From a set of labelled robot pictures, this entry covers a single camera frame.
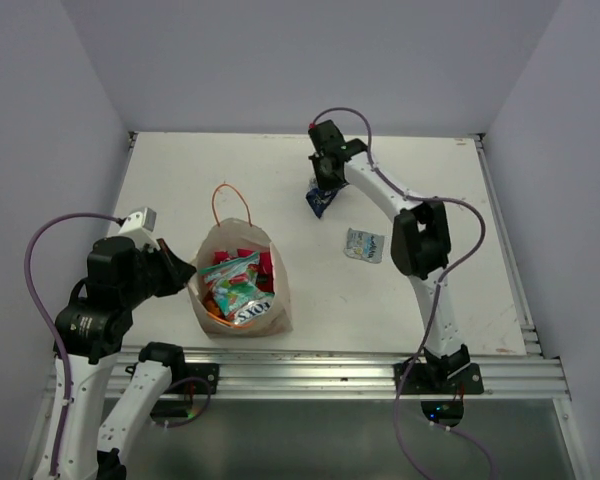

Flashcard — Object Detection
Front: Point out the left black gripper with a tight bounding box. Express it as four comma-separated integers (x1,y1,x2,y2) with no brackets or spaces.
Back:
121,236,197,307

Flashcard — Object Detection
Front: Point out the blue snack packet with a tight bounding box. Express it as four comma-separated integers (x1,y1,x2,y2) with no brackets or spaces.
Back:
305,177,342,219

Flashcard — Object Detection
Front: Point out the orange Doritos chip bag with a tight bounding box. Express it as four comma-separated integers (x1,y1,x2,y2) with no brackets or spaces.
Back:
202,296,226,323

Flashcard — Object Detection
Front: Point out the green Fox's candy bag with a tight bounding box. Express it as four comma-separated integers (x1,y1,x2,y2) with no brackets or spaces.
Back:
199,252,274,328

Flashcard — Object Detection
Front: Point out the small silver snack packet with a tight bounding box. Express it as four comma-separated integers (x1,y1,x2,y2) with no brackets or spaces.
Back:
343,228,385,264

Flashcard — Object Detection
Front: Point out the pink snack bag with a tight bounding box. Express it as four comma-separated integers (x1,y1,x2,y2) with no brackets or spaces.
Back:
212,248,274,293

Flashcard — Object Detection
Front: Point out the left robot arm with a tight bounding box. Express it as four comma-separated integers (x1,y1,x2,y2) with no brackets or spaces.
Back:
36,236,196,479

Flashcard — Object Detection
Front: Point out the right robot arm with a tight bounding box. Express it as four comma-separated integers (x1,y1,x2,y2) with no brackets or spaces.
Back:
308,120,471,393

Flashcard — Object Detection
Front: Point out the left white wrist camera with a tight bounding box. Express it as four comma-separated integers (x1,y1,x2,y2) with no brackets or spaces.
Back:
118,207,158,251

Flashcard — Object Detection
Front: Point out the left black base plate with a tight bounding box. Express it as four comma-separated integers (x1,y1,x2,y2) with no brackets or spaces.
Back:
168,363,220,395

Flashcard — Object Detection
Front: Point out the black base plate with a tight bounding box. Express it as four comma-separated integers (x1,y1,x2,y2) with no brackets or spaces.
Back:
401,362,485,395
168,363,220,395

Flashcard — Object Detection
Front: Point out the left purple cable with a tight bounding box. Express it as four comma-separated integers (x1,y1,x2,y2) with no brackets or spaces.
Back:
23,212,126,476

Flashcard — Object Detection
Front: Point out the aluminium mounting rail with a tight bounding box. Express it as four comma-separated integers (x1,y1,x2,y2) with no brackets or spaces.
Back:
44,324,566,401

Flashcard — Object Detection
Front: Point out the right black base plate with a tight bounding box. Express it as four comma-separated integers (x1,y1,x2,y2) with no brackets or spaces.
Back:
401,362,485,395

